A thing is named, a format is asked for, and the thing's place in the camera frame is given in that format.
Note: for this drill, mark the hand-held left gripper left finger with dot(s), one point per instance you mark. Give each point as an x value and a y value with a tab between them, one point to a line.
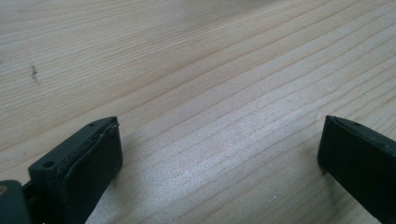
77	168

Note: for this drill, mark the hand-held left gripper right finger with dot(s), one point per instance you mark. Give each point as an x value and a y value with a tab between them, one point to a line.
361	161

